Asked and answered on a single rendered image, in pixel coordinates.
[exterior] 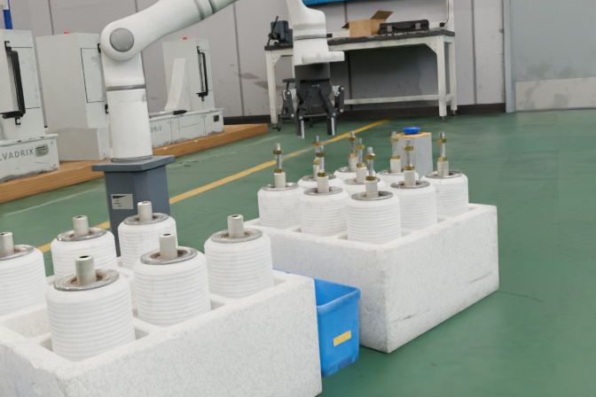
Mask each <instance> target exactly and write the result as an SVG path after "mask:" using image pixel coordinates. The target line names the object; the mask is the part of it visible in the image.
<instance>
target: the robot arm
mask: <svg viewBox="0 0 596 397"><path fill-rule="evenodd" d="M236 1H238V0H160V1H159V2H157V3H156V4H154V5H152V6H151V7H149V8H147V9H145V10H143V11H141V12H138V13H136V14H133V15H131V16H129V17H127V18H124V19H119V20H116V21H114V22H112V23H110V24H109V25H107V26H106V27H105V28H104V30H103V32H102V34H101V37H100V49H101V56H102V63H103V70H104V78H105V84H106V97H107V104H108V112H109V120H110V122H109V123H107V124H106V127H107V135H108V143H109V151H110V159H111V162H116V163H128V162H138V161H144V160H151V159H152V158H153V151H152V142H151V134H150V126H149V117H148V109H147V101H146V93H145V78H144V74H143V69H142V61H141V53H140V51H141V50H143V49H144V48H146V47H147V46H149V45H150V44H152V43H154V42H155V41H157V40H158V39H160V38H162V37H163V36H164V35H168V34H170V33H173V32H176V31H178V30H181V29H184V28H186V27H189V26H192V25H194V24H196V23H198V22H200V21H202V20H204V19H206V18H208V17H209V16H211V15H213V14H215V13H216V12H219V11H220V10H222V9H223V8H225V7H226V6H228V5H230V4H233V3H234V2H236ZM286 3H287V6H288V9H289V12H290V16H291V20H292V26H293V38H294V49H293V54H294V78H295V87H294V90H283V91H282V98H283V103H284V107H285V113H286V117H287V118H289V119H293V120H294V121H295V133H296V135H297V136H298V137H299V138H301V139H303V138H305V129H304V121H303V120H302V119H303V117H304V114H305V112H306V111H307V110H308V107H309V106H313V105H321V106H322V108H323V109H324V110H325V113H326V114H327V116H328V118H326V122H327V134H328V135H329V136H333V135H334V132H336V116H337V115H339V114H340V113H343V112H344V91H345V88H344V86H332V84H331V83H330V65H329V62H334V61H344V53H343V52H342V51H328V45H327V40H326V30H325V15H324V13H322V12H321V11H318V10H312V9H309V8H307V7H306V6H305V5H304V4H303V2H302V0H286ZM331 92H333V95H334V109H333V104H332V102H331V100H330V98H329V95H330V94H331ZM294 94H295V95H296V96H297V97H298V98H299V102H298V105H297V106H296V112H295V113H294V105H293V99H294Z"/></svg>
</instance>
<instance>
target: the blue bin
mask: <svg viewBox="0 0 596 397"><path fill-rule="evenodd" d="M275 270H278V271H283V272H286V273H287V274H295V275H299V276H304V275H300V274H296V273H292V272H288V271H285V270H280V269H275ZM306 277H310V278H312V279H314V286H315V299H316V311H317V323H318V347H319V360H320V372H321V377H322V378H325V377H328V376H330V375H332V374H333V373H335V372H336V371H338V370H341V369H342V368H344V367H346V366H348V365H350V364H351V363H352V362H355V361H357V360H358V357H359V331H358V300H360V297H361V293H360V289H359V288H357V287H354V286H350V285H346V284H339V283H335V282H331V281H327V280H323V279H319V278H315V277H311V276H306Z"/></svg>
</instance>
